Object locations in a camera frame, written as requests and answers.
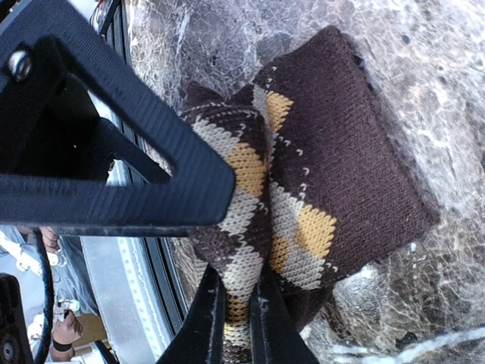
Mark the brown argyle sock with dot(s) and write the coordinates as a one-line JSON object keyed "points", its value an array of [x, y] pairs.
{"points": [[320, 190]]}

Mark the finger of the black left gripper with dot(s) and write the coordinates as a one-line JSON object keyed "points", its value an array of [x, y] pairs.
{"points": [[86, 147]]}

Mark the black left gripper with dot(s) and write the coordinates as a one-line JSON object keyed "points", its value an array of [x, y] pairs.
{"points": [[15, 348]]}

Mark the white slotted cable duct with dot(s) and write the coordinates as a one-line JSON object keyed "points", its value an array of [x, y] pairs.
{"points": [[125, 296]]}

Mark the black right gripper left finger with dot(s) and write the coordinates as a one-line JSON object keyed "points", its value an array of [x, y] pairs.
{"points": [[200, 340]]}

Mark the person behind the table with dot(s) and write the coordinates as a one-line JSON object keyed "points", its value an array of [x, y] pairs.
{"points": [[72, 289]]}

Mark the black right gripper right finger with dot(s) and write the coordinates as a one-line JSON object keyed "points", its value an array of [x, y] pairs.
{"points": [[274, 339]]}

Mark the black front rail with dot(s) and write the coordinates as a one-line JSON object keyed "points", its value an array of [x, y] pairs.
{"points": [[165, 283]]}

